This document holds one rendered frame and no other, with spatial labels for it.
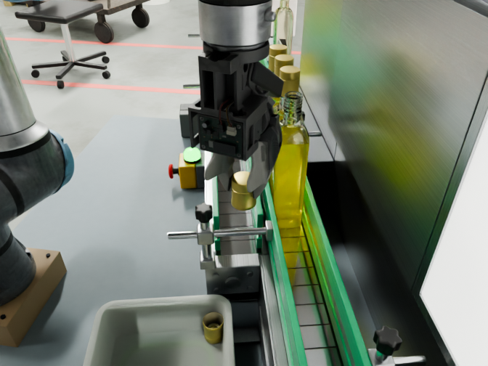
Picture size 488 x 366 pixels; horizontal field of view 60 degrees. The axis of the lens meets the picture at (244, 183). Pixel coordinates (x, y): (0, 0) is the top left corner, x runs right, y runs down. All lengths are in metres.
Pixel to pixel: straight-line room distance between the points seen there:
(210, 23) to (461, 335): 0.41
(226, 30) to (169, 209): 0.70
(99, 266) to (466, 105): 0.76
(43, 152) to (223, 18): 0.50
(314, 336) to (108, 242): 0.54
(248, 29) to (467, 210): 0.28
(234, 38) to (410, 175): 0.29
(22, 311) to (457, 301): 0.70
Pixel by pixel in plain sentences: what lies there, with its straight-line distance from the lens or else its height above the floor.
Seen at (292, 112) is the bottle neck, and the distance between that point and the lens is 0.69.
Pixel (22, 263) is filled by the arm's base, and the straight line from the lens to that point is 0.88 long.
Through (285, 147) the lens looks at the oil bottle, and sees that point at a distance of 0.70.
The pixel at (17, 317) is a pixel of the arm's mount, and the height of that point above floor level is 0.80.
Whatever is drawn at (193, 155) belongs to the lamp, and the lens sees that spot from 1.08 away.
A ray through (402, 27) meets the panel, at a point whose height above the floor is 1.26.
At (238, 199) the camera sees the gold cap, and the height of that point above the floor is 1.06.
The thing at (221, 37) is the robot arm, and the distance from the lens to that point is 0.44.
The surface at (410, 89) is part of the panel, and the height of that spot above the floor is 1.21.
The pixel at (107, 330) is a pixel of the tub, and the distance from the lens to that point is 0.78.
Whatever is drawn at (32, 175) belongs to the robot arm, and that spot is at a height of 1.00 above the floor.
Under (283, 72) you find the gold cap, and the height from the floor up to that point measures 1.16.
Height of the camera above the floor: 1.42
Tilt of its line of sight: 36 degrees down
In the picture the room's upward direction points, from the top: straight up
